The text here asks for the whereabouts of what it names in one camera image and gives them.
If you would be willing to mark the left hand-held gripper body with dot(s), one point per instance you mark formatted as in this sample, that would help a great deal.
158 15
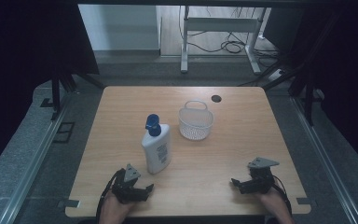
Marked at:
127 190

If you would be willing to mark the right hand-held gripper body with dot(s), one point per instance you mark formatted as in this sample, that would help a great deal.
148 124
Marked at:
262 180

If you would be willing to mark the white pump bottle blue cap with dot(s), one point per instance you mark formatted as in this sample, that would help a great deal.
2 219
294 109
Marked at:
156 149

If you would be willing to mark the person's left hand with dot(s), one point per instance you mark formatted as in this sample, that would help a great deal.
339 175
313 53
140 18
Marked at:
113 208

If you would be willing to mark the person's right hand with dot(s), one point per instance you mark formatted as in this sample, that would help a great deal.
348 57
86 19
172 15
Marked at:
275 200

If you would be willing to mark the dark round table grommet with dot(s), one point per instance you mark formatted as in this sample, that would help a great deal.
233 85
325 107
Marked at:
216 98

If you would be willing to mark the black metal stand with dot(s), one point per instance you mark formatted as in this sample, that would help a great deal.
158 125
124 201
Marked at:
308 99
56 93

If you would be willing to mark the white power strip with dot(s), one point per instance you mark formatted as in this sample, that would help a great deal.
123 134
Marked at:
276 74

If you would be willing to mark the black curtain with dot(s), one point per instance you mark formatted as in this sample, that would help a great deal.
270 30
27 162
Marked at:
18 62
348 62

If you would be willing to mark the aluminium rail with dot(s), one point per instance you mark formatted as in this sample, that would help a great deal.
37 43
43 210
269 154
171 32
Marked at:
323 155
34 161

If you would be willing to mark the white metal desk frame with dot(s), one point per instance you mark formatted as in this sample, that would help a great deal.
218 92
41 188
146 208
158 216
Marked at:
220 24

